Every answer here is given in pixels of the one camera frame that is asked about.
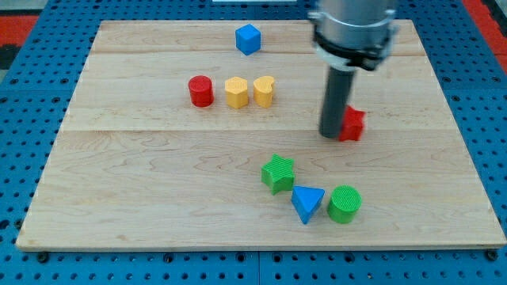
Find green star block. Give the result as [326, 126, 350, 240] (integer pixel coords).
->
[261, 154, 295, 195]

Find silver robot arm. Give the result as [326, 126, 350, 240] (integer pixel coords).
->
[307, 0, 398, 72]

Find red star block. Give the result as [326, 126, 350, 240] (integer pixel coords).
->
[338, 105, 366, 142]

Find yellow heart block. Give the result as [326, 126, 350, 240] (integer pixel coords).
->
[253, 75, 275, 108]

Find yellow hexagon block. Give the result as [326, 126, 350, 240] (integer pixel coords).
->
[224, 77, 249, 109]

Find wooden board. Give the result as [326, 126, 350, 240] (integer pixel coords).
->
[17, 20, 506, 252]

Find red cylinder block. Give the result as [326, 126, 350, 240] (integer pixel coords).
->
[188, 75, 215, 108]

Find blue triangle block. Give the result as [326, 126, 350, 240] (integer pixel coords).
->
[291, 185, 325, 224]

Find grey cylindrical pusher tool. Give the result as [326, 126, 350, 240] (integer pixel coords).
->
[318, 67, 355, 139]

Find blue cube block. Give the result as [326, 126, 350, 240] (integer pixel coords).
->
[235, 24, 261, 55]

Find green cylinder block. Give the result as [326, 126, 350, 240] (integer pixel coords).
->
[327, 184, 362, 224]

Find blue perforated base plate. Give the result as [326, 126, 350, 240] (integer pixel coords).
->
[1, 0, 506, 284]

